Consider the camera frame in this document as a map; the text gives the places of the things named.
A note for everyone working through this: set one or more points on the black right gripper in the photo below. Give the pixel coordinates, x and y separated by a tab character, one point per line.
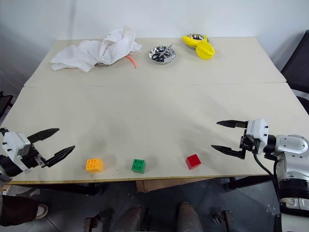
248	143

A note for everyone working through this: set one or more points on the black chair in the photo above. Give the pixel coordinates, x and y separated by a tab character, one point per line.
297	70

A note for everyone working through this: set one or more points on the silver metal plate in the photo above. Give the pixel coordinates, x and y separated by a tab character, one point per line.
162	55

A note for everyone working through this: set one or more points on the white crumpled cloth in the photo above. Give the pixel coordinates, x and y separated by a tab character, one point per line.
96	52

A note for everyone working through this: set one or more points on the orange tube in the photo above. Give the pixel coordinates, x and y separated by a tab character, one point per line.
133	62

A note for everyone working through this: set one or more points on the orange toy brick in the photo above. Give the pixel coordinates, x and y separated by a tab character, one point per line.
94	165

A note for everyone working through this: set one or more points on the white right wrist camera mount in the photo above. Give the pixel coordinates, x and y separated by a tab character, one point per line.
258	132

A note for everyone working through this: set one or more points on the red toy brick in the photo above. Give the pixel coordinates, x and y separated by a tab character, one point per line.
193	161

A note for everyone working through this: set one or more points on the person's shoe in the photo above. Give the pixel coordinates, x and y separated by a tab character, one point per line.
42	211

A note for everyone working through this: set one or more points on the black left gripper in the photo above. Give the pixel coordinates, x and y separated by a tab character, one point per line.
31	158

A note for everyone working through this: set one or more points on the yellow plastic starfruit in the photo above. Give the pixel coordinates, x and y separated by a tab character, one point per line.
205	50

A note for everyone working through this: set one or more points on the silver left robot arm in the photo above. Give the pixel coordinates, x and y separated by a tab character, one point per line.
3	166

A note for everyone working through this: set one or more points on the black table leg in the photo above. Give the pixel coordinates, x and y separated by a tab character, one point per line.
251	182

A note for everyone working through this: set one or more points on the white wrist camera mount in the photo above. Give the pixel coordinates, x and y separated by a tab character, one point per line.
258	132
15	149

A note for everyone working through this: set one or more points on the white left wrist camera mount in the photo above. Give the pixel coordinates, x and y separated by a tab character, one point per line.
15	149

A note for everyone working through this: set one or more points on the dark brown trouser leg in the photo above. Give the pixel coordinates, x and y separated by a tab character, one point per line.
18	210

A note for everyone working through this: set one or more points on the black metal frame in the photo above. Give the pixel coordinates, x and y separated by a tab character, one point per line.
4	101

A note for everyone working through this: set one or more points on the green toy brick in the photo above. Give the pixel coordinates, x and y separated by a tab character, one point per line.
138	165

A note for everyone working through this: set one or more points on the dark rounded robot leg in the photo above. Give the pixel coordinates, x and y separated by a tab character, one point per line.
131	218
189	217

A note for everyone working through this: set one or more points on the dark metal foot bracket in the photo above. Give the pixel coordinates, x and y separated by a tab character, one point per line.
223	218
93	221

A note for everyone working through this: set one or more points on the silver metal bowl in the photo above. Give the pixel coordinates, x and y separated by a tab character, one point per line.
196	37

